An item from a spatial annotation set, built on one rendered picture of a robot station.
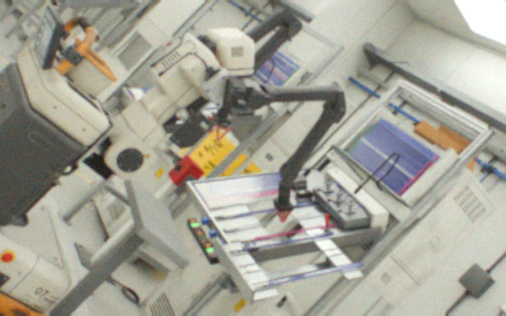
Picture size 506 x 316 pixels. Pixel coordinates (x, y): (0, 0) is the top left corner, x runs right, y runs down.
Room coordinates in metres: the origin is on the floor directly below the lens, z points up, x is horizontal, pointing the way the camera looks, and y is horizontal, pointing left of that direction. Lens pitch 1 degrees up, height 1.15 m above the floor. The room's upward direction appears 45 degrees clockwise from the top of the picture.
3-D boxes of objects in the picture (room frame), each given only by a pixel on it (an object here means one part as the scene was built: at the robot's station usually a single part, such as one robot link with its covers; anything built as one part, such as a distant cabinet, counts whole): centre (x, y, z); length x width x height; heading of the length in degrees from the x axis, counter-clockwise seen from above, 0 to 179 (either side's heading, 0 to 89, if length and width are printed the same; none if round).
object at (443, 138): (3.59, -0.40, 1.82); 0.68 x 0.30 x 0.20; 37
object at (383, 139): (3.32, -0.23, 1.52); 0.51 x 0.13 x 0.27; 37
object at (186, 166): (3.73, 0.52, 0.39); 0.24 x 0.24 x 0.78; 37
